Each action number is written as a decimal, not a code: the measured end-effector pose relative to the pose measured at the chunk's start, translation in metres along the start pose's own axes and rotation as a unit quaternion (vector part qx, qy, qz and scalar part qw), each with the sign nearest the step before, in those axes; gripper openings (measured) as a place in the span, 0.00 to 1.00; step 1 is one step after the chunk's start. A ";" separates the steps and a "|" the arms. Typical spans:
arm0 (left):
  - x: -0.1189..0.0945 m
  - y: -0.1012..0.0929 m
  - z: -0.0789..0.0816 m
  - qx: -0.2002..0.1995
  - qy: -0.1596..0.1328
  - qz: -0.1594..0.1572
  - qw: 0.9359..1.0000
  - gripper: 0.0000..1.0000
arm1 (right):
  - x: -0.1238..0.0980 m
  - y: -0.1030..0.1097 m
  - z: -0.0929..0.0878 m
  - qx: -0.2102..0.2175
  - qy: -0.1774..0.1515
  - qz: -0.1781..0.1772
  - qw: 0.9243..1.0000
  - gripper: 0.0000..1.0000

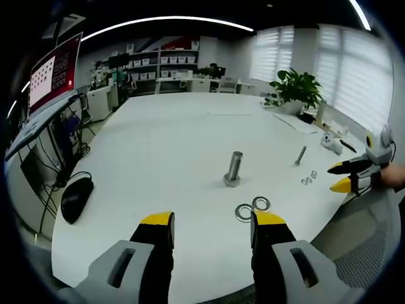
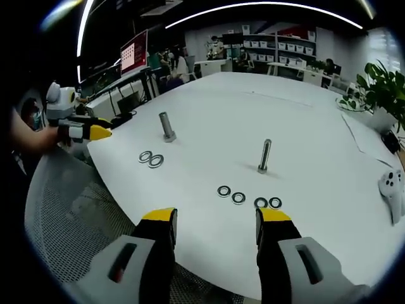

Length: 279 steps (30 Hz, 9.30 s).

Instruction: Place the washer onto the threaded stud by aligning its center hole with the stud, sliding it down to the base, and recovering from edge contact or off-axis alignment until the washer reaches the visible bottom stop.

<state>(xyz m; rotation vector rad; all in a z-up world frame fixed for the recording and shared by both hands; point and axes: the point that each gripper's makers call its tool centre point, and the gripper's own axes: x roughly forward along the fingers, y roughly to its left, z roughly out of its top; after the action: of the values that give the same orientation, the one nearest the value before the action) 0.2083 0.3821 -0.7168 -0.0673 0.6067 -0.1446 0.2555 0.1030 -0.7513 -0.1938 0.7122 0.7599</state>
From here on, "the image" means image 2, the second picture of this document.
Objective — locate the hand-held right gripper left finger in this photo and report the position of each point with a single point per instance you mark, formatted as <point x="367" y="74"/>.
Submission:
<point x="148" y="250"/>

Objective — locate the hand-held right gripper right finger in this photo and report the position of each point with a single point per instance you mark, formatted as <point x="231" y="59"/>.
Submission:
<point x="278" y="250"/>

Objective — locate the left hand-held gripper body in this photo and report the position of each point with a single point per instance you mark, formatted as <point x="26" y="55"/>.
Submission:
<point x="60" y="104"/>

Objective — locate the small steel washer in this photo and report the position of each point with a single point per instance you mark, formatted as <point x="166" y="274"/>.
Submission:
<point x="257" y="203"/>
<point x="219" y="192"/>
<point x="233" y="198"/>
<point x="271" y="203"/>

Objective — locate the large steel washer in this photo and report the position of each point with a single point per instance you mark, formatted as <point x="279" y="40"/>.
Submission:
<point x="150" y="162"/>
<point x="140" y="157"/>

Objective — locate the thick threaded steel stud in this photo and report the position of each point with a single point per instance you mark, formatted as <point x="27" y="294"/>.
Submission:
<point x="166" y="125"/>

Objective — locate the thin threaded steel stud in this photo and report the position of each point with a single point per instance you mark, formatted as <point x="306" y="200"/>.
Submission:
<point x="265" y="155"/>

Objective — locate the white mesh chair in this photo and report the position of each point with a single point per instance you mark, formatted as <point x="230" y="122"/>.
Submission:
<point x="63" y="206"/>

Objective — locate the curved ceiling light strip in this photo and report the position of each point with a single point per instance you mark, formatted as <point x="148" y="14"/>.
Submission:
<point x="83" y="28"/>
<point x="262" y="9"/>

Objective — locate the large display screen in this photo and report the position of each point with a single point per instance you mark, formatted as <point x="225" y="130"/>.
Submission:
<point x="134" y="52"/>

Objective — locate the white game controller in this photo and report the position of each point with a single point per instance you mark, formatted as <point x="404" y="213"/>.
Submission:
<point x="392" y="193"/>

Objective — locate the white paper sheet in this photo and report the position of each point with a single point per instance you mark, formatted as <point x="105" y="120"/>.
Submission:
<point x="364" y="136"/>

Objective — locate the green potted plant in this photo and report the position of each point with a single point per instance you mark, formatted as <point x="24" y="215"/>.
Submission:
<point x="379" y="85"/>

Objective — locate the shelf with white bins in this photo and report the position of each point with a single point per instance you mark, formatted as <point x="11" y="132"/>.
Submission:
<point x="278" y="47"/>

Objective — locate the black frame desk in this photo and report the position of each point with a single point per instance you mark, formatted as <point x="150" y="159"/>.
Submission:
<point x="126" y="82"/>

